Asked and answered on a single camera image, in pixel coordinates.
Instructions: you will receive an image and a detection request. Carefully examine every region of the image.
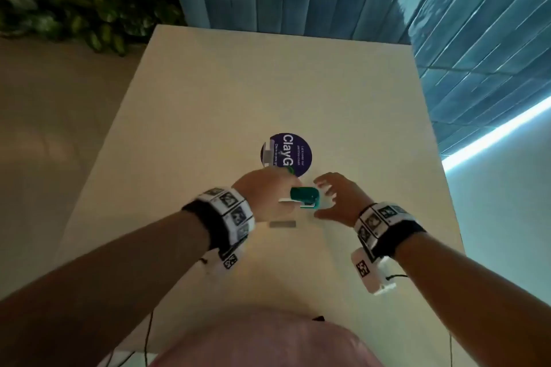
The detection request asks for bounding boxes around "person's right hand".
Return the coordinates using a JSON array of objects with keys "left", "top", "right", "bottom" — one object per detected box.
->
[{"left": 313, "top": 172, "right": 375, "bottom": 228}]

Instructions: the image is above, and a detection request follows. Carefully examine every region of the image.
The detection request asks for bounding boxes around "person's left hand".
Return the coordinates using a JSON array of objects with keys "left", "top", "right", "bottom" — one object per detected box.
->
[{"left": 232, "top": 166, "right": 302, "bottom": 224}]

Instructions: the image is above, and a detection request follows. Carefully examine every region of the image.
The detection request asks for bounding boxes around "green and white stapler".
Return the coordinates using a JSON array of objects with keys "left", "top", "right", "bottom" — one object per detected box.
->
[{"left": 278, "top": 186, "right": 322, "bottom": 211}]

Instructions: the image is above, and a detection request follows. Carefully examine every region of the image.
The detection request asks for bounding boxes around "person's left forearm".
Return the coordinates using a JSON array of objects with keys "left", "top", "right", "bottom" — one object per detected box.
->
[{"left": 0, "top": 210, "right": 212, "bottom": 367}]

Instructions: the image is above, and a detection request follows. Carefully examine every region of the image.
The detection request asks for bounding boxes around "person's right forearm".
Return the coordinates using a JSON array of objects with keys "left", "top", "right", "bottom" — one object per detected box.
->
[{"left": 393, "top": 231, "right": 551, "bottom": 367}]

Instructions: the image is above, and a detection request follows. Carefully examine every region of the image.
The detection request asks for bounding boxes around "round purple sticker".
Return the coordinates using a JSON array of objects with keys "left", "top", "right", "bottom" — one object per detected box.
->
[{"left": 260, "top": 133, "right": 313, "bottom": 178}]

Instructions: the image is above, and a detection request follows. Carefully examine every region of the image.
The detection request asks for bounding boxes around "right marker wrist band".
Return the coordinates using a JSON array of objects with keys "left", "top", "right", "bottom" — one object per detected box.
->
[{"left": 353, "top": 202, "right": 427, "bottom": 261}]

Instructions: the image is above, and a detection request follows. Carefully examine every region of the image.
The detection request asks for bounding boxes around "marker wrist band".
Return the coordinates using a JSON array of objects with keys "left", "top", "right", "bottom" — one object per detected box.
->
[
  {"left": 353, "top": 202, "right": 427, "bottom": 261},
  {"left": 182, "top": 187, "right": 256, "bottom": 251}
]

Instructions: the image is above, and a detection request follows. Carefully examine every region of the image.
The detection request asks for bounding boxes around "left marker wrist band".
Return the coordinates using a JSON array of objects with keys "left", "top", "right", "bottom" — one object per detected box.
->
[{"left": 182, "top": 187, "right": 256, "bottom": 251}]

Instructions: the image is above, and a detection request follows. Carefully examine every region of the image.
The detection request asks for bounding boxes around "person's pink shirt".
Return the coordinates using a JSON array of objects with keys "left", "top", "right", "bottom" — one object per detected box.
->
[{"left": 148, "top": 309, "right": 384, "bottom": 367}]

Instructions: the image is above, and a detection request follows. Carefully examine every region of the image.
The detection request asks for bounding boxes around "white light strip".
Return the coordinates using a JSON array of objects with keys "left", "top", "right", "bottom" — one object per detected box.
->
[{"left": 441, "top": 96, "right": 551, "bottom": 172}]

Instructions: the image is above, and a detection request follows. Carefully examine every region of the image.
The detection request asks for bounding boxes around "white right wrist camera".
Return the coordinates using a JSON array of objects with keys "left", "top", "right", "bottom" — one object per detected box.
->
[{"left": 350, "top": 247, "right": 397, "bottom": 297}]

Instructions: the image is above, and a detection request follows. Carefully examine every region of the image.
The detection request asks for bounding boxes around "thin black cable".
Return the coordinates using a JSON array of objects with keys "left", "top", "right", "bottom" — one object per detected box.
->
[{"left": 143, "top": 310, "right": 155, "bottom": 367}]

